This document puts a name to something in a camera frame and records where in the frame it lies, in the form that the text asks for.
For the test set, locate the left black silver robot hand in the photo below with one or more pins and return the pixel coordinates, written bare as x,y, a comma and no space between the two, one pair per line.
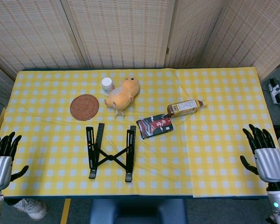
0,170

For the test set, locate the black folding laptop stand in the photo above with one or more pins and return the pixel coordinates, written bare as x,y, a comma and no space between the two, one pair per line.
110,158

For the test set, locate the brown tea bottle yellow label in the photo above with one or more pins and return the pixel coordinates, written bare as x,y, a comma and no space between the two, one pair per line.
184,107

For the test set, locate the orange plush animal toy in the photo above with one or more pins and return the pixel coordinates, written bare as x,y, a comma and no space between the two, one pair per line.
126,93

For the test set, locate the white power strip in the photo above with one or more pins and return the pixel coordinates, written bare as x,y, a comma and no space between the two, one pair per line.
275,92

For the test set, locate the black red printed box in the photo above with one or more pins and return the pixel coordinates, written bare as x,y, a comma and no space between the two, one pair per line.
155,126

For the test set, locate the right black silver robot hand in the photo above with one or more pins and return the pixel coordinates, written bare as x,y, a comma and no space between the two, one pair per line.
270,163

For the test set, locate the beige woven folding screen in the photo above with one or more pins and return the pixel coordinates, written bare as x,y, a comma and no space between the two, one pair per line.
130,35

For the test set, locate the yellow white checkered tablecloth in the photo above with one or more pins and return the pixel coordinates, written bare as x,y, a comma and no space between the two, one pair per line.
200,151

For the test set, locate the white paper cup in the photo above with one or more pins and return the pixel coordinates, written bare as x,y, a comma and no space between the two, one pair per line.
107,85

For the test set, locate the round brown woven coaster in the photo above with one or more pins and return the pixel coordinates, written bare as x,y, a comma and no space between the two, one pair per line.
84,107

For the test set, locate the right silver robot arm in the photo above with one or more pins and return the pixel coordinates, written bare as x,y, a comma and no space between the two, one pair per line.
278,198

